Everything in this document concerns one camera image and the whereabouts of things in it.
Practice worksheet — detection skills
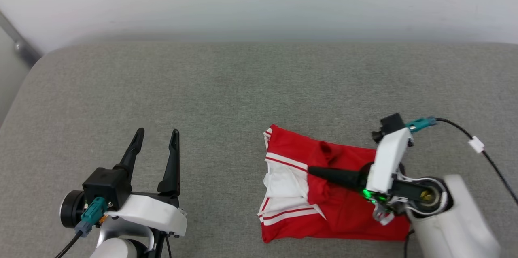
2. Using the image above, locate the teal plug camera cable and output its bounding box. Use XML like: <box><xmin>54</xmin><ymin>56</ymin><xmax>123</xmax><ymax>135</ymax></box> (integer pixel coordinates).
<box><xmin>55</xmin><ymin>196</ymin><xmax>109</xmax><ymax>258</ymax></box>
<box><xmin>405</xmin><ymin>116</ymin><xmax>518</xmax><ymax>206</ymax></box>

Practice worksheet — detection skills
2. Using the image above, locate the left thin black cable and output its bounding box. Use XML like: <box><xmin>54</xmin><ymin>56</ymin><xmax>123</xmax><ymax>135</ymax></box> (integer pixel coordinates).
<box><xmin>161</xmin><ymin>234</ymin><xmax>174</xmax><ymax>258</ymax></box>

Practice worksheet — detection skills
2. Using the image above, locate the thin black cable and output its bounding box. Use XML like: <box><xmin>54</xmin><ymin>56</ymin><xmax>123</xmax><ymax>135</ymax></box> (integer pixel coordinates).
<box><xmin>403</xmin><ymin>229</ymin><xmax>414</xmax><ymax>258</ymax></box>
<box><xmin>161</xmin><ymin>234</ymin><xmax>174</xmax><ymax>258</ymax></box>

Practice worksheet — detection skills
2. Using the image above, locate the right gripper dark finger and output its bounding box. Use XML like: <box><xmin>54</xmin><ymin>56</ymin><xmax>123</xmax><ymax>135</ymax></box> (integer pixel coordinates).
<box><xmin>307</xmin><ymin>165</ymin><xmax>365</xmax><ymax>191</ymax></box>

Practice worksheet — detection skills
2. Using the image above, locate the right teal plug camera cable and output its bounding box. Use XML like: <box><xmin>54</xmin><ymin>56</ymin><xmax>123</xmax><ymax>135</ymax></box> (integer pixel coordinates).
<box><xmin>405</xmin><ymin>116</ymin><xmax>518</xmax><ymax>206</ymax></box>

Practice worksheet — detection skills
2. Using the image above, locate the white cable tag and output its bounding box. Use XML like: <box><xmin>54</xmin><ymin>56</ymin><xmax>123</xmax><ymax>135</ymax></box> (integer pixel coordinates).
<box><xmin>469</xmin><ymin>136</ymin><xmax>485</xmax><ymax>154</ymax></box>

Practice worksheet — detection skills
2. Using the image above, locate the red Bulls 23 jersey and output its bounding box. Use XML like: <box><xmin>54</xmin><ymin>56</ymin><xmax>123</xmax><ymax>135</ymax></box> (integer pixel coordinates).
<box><xmin>258</xmin><ymin>124</ymin><xmax>411</xmax><ymax>243</ymax></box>

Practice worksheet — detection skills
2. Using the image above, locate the left gripper body white shell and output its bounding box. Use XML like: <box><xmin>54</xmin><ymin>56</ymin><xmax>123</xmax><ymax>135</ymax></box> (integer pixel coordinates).
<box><xmin>59</xmin><ymin>190</ymin><xmax>188</xmax><ymax>238</ymax></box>

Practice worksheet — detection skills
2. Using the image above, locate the right gripper body white shell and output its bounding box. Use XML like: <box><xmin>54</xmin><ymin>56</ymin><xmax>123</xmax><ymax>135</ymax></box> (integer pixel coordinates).
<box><xmin>358</xmin><ymin>127</ymin><xmax>446</xmax><ymax>226</ymax></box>

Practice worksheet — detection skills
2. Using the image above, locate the left teal plug camera cable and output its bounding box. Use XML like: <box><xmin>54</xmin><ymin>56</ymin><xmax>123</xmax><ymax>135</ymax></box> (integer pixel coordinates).
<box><xmin>55</xmin><ymin>196</ymin><xmax>109</xmax><ymax>258</ymax></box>

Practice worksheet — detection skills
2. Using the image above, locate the right thin black cable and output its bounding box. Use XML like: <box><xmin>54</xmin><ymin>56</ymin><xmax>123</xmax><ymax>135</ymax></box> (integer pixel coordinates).
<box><xmin>403</xmin><ymin>229</ymin><xmax>414</xmax><ymax>258</ymax></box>

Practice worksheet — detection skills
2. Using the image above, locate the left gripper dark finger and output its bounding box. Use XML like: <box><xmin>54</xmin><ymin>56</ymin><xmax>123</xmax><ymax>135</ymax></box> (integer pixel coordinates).
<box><xmin>114</xmin><ymin>127</ymin><xmax>145</xmax><ymax>178</ymax></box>
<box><xmin>157</xmin><ymin>129</ymin><xmax>181</xmax><ymax>196</ymax></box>

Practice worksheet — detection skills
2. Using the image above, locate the grey metal pole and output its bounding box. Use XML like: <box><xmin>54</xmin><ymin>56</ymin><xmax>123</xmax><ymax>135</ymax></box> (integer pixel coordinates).
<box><xmin>0</xmin><ymin>9</ymin><xmax>43</xmax><ymax>68</ymax></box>

